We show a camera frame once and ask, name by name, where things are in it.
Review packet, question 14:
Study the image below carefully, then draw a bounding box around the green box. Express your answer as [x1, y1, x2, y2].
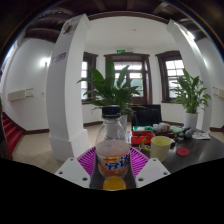
[132, 125, 155, 132]

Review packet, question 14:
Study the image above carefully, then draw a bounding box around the pale yellow cup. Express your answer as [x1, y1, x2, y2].
[141, 135, 173, 163]

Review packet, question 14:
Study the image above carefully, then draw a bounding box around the red carpeted staircase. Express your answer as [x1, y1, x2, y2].
[1, 111, 24, 154]

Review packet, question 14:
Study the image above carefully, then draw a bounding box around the orange drink bottle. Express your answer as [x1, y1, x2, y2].
[94, 104, 132, 192]

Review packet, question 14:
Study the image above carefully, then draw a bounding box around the purple-print pillar sign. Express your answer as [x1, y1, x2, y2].
[51, 51, 67, 64]

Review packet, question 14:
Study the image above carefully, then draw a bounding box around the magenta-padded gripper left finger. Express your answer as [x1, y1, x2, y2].
[54, 146, 101, 189]

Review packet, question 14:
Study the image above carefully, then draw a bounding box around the dark grey round object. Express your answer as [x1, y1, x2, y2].
[178, 127, 194, 139]

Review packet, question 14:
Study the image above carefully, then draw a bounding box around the glowing wall lamp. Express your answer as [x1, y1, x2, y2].
[40, 57, 52, 68]

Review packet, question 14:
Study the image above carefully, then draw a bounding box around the dark wooden double door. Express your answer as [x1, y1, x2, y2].
[104, 52, 153, 106]

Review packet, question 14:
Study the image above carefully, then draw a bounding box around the potted plant in white pot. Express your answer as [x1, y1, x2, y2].
[169, 68, 212, 133]
[77, 59, 146, 133]

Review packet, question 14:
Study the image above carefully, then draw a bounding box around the red plastic box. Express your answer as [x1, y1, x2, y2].
[130, 130, 156, 146]

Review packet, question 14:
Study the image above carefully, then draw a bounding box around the black chair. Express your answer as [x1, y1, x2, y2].
[130, 104, 163, 128]

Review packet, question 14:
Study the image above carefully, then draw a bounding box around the bright pillar-mounted lamp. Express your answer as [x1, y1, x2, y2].
[185, 29, 196, 41]

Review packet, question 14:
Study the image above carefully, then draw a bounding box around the printed paper sheet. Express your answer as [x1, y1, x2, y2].
[192, 130, 212, 140]

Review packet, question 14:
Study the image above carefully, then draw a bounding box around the dark-framed window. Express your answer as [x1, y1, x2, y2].
[80, 51, 99, 103]
[155, 50, 185, 104]

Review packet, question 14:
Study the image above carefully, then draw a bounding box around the white wall heater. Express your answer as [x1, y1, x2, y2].
[7, 87, 35, 102]
[212, 86, 224, 99]

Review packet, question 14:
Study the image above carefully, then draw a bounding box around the flat round red coaster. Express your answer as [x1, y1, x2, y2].
[175, 146, 191, 157]

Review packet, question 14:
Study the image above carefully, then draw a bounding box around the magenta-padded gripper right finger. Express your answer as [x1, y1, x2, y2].
[129, 146, 172, 189]

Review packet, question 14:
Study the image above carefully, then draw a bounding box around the pile of small white items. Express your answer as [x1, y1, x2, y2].
[152, 122, 171, 134]

